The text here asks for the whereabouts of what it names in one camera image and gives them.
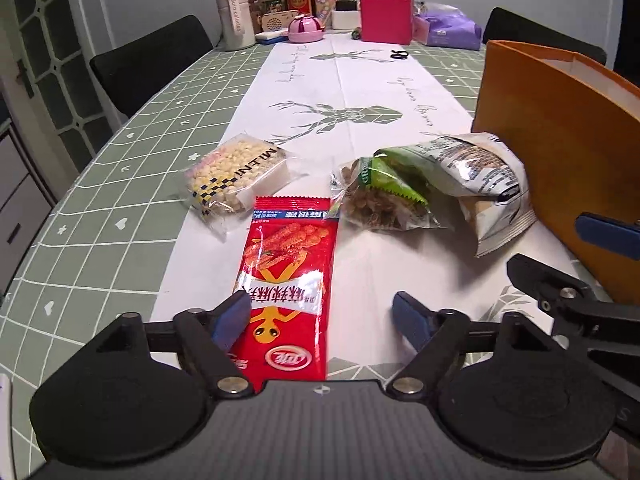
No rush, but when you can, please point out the glass panel door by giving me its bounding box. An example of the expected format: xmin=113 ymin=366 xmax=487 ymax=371
xmin=1 ymin=0 xmax=114 ymax=180

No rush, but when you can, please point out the green label nut pack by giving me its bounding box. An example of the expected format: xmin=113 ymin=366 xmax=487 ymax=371
xmin=330 ymin=155 xmax=452 ymax=232

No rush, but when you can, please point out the small beige radio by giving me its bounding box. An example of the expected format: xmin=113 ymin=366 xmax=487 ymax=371
xmin=262 ymin=10 xmax=299 ymax=32

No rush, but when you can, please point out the white drawer cabinet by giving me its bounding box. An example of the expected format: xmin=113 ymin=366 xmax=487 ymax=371
xmin=0 ymin=119 xmax=52 ymax=296

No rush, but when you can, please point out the purple tissue pack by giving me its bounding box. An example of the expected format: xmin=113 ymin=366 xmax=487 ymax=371
xmin=413 ymin=2 xmax=483 ymax=51

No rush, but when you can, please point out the black chair left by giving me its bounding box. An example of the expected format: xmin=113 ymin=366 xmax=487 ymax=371
xmin=89 ymin=15 xmax=214 ymax=118

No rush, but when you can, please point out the orange cardboard box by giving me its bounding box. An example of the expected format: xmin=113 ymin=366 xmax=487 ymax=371
xmin=472 ymin=40 xmax=639 ymax=304

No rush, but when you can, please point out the black chair right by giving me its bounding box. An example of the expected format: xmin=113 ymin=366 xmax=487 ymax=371
xmin=482 ymin=6 xmax=608 ymax=65

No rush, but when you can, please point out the white pink water bottle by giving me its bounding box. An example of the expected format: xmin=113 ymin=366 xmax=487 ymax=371
xmin=216 ymin=0 xmax=255 ymax=51

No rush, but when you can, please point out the magenta gift box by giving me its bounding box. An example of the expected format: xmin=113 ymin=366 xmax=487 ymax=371
xmin=360 ymin=0 xmax=414 ymax=46

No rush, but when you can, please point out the white grey printed snack bag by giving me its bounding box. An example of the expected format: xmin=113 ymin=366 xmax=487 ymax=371
xmin=374 ymin=131 xmax=538 ymax=258

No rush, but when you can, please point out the white small box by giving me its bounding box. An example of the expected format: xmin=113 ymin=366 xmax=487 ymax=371
xmin=331 ymin=10 xmax=361 ymax=30

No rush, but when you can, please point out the red spicy strips packet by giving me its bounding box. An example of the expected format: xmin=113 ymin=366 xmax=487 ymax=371
xmin=229 ymin=196 xmax=338 ymax=391

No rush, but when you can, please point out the pink round mini fan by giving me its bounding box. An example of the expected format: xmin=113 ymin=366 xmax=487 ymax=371
xmin=286 ymin=15 xmax=324 ymax=44

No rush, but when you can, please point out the white deer table runner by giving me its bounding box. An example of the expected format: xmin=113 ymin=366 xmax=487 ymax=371
xmin=150 ymin=31 xmax=616 ymax=380

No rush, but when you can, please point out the rice puff cake pack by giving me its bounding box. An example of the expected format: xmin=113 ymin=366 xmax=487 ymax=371
xmin=178 ymin=133 xmax=307 ymax=240

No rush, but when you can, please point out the green grid tablecloth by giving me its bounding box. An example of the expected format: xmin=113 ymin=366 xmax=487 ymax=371
xmin=0 ymin=34 xmax=501 ymax=480

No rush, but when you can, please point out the black chair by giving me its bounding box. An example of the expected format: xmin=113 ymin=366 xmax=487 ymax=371
xmin=89 ymin=15 xmax=214 ymax=118
xmin=482 ymin=6 xmax=608 ymax=65

